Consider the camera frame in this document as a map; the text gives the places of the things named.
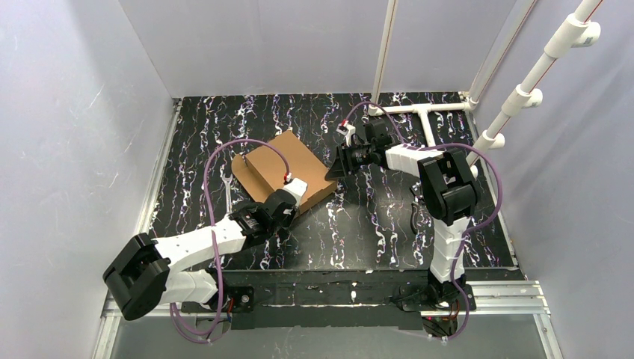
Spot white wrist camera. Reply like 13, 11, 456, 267
282, 177, 308, 206
336, 119, 356, 146

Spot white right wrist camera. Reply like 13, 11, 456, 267
336, 119, 356, 146

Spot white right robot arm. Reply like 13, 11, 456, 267
324, 120, 479, 288

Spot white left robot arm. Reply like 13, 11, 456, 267
102, 188, 302, 321

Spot black handled pliers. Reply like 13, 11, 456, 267
410, 197, 434, 236

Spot brown cardboard box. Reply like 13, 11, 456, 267
231, 130, 337, 215

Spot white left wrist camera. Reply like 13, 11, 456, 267
282, 177, 308, 206

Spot white PVC camera pole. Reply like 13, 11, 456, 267
467, 0, 602, 165

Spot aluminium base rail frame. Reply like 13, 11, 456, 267
99, 267, 549, 340

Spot white PVC pipe frame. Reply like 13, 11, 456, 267
368, 0, 538, 147

